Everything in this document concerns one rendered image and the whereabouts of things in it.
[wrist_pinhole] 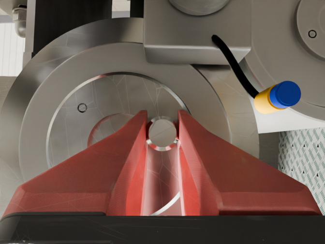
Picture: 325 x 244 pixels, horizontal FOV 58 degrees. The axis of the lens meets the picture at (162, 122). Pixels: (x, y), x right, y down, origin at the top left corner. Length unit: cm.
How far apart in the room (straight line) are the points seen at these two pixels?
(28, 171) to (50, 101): 4
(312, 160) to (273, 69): 18
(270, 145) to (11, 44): 310
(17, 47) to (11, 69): 23
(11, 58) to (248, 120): 324
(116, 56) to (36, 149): 7
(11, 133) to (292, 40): 17
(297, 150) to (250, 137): 21
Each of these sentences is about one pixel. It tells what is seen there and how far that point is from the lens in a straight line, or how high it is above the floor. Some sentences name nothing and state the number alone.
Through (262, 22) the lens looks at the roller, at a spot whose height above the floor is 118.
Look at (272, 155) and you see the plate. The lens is 52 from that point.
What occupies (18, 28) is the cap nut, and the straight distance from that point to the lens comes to 57.
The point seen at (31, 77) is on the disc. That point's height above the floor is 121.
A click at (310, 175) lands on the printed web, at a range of 35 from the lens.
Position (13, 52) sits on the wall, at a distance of 337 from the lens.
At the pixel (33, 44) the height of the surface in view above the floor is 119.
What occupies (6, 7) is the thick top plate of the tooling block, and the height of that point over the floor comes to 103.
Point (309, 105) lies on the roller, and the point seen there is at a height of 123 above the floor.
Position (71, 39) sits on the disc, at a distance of 18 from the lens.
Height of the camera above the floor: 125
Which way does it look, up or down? 4 degrees down
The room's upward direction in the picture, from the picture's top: 179 degrees counter-clockwise
